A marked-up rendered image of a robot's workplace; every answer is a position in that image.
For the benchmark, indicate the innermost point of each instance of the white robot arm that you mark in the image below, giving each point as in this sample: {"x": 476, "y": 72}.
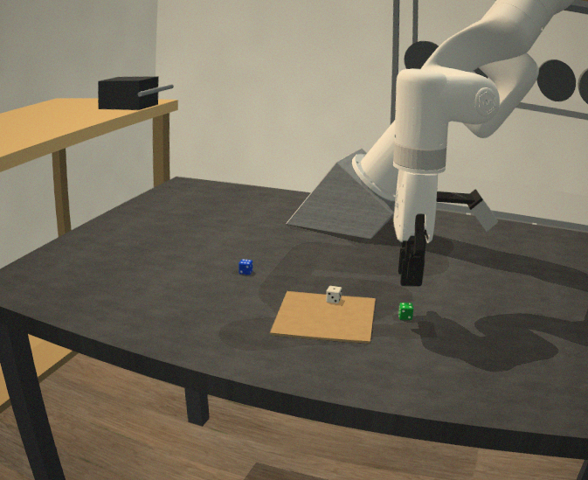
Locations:
{"x": 426, "y": 101}

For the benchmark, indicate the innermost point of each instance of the tan flat mat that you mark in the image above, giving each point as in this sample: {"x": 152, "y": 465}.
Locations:
{"x": 306, "y": 315}

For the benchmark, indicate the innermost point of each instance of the green die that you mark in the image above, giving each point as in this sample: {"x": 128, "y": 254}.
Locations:
{"x": 405, "y": 311}

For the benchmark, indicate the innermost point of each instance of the blue die with white pips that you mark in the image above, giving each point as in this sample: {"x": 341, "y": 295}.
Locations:
{"x": 245, "y": 267}

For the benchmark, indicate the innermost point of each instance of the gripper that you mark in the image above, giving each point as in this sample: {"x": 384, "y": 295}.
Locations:
{"x": 416, "y": 198}

